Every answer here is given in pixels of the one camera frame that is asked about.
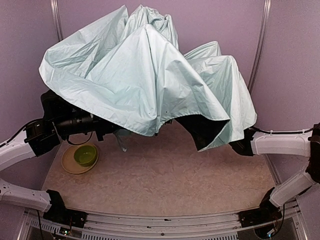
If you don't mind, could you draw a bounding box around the mint green folding umbrella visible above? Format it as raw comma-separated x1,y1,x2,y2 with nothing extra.
39,6,257,151

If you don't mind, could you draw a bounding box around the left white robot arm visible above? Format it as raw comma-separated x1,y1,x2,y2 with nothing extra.
0,90,121,213

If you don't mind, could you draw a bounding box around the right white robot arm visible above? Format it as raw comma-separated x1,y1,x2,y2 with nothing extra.
229,124,320,208

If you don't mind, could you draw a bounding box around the green bowl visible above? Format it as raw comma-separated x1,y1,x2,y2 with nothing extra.
73,145,98,167

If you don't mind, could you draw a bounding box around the beige plate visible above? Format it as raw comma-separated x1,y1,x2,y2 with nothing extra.
60,143,99,175

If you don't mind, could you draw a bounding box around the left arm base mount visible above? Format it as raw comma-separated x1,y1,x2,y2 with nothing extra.
43,189,88,229

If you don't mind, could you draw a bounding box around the aluminium front rail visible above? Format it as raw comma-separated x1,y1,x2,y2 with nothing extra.
16,200,310,240

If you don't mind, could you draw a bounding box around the left aluminium frame post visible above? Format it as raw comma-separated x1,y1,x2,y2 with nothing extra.
50,0,64,42

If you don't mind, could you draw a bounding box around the aluminium frame post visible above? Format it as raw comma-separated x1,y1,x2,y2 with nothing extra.
50,0,64,42
248,0,272,94

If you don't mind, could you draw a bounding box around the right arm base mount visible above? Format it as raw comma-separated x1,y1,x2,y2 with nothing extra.
238,187,283,228

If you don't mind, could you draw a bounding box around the right aluminium frame post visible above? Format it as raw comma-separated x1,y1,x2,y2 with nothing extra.
248,0,272,94

